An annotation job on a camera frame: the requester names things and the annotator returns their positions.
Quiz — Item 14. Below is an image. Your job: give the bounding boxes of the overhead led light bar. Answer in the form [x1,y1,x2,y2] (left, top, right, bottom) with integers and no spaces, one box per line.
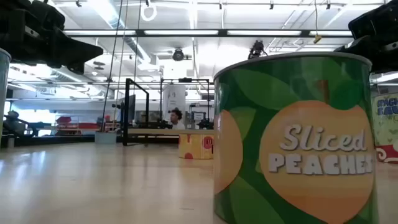
[62,29,354,38]

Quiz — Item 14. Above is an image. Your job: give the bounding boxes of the round ceiling spotlight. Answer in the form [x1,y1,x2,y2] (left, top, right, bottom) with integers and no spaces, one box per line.
[172,48,185,62]

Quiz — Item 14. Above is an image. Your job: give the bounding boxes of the black background station frame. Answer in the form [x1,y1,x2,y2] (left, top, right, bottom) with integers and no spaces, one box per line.
[160,77,211,130]

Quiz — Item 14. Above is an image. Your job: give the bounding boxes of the hanging cable with yellow plug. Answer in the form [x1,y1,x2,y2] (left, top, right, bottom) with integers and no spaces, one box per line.
[313,0,323,44]

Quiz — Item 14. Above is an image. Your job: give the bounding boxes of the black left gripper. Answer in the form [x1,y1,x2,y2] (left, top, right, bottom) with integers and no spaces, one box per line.
[0,0,104,75]

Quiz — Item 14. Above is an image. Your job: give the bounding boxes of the white banner pillar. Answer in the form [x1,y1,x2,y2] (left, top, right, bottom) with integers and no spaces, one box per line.
[163,84,187,121]

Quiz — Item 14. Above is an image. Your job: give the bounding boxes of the white cable ring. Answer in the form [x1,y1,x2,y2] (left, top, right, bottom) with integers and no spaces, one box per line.
[139,0,158,22]

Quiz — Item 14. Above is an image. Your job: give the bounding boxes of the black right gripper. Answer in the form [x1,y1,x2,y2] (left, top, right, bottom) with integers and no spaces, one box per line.
[334,0,398,74]

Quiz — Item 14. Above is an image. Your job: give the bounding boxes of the thin grey support pole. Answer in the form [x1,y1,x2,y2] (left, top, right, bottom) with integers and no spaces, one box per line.
[101,0,124,133]

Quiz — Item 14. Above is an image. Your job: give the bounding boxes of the green spaghetti sauce can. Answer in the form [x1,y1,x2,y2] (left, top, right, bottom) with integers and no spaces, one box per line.
[371,92,398,165]

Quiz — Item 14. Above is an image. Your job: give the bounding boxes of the black monitor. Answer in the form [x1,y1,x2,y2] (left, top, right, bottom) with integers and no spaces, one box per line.
[119,95,137,124]

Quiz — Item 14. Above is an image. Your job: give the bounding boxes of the red storage bins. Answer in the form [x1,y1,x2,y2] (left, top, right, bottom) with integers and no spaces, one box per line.
[55,116,100,136]

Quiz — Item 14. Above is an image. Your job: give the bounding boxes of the person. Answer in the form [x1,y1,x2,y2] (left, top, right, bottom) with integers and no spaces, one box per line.
[169,108,187,131]

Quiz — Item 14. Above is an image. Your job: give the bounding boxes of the grey box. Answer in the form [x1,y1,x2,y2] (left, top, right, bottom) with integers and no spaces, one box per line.
[95,130,118,145]

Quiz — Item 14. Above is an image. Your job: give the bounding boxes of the black overhead camera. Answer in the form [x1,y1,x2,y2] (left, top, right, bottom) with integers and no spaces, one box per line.
[248,39,268,60]

